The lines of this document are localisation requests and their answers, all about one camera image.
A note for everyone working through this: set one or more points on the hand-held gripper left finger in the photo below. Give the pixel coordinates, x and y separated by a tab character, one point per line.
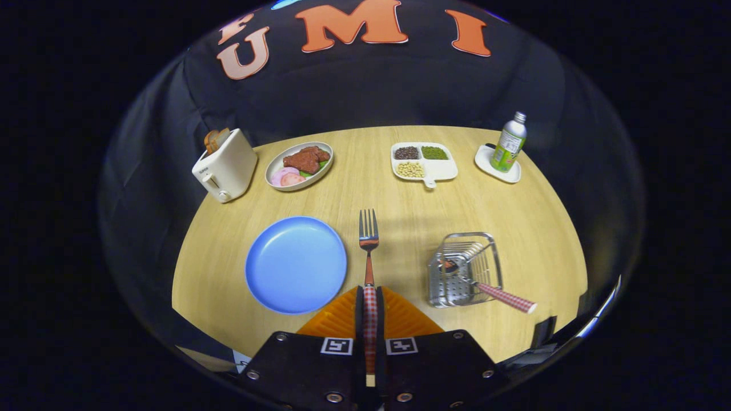
358	317

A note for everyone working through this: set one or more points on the metal drain basket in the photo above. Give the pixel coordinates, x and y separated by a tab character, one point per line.
448	288

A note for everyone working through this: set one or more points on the brown toast slice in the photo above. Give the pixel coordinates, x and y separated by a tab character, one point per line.
216	140

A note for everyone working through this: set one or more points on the brown meat pieces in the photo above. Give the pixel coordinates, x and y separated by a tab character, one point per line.
305	160

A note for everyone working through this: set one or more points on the white divided dish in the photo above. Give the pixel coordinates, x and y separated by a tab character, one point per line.
441	169

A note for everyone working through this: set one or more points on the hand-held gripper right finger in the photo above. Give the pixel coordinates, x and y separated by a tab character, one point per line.
381	317

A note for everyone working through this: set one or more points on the small white coaster dish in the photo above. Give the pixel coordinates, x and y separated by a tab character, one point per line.
485	160

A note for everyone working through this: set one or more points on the green lettuce leaf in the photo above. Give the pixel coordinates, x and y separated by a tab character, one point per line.
324	164

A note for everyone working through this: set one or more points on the green labelled metal bottle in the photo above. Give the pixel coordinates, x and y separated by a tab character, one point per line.
507	145

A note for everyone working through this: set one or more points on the blue round plate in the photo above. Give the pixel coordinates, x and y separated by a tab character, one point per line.
296	265

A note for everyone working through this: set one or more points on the white oval plate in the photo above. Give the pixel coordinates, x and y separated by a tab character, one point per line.
275	165

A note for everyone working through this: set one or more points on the pink ham slices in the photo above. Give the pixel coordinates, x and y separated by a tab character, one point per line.
288	178

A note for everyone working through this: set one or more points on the white toaster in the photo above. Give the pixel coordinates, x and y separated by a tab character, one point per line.
228	171

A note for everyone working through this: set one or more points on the yellow soybeans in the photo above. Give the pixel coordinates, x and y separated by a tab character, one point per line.
410	169

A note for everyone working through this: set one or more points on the green mung beans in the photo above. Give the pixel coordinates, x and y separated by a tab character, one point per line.
435	152

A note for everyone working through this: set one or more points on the dark red beans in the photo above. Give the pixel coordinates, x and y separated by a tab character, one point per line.
406	153

